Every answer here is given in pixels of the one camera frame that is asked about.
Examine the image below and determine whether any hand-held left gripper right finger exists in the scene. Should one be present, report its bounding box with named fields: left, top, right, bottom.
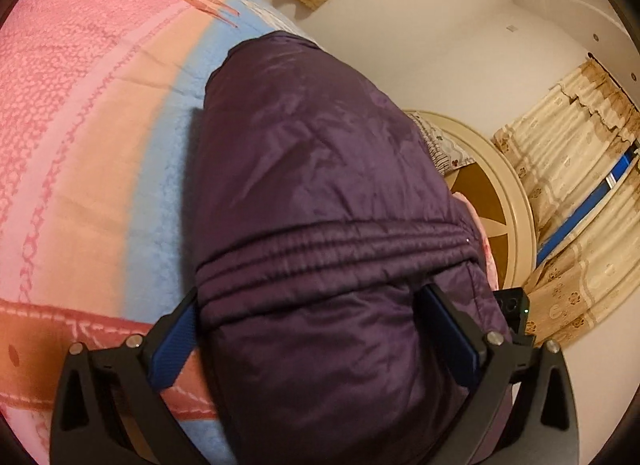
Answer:
left=417, top=284, right=582, bottom=465

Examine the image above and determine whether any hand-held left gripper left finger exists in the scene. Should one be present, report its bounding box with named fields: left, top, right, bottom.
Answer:
left=50, top=287, right=212, bottom=465

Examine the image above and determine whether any purple padded jacket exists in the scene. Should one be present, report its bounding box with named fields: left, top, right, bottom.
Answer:
left=182, top=30, right=517, bottom=465

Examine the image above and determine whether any cream round bed headboard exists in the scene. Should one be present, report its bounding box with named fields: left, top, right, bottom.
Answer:
left=414, top=110, right=540, bottom=297

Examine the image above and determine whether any floral pillow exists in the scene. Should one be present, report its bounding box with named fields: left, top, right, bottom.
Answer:
left=405, top=112, right=477, bottom=178

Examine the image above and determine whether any pink and blue printed blanket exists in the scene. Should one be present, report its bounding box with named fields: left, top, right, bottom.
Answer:
left=0, top=0, right=501, bottom=465

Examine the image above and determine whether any blue window frame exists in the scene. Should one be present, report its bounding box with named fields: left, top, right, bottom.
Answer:
left=536, top=149, right=637, bottom=266

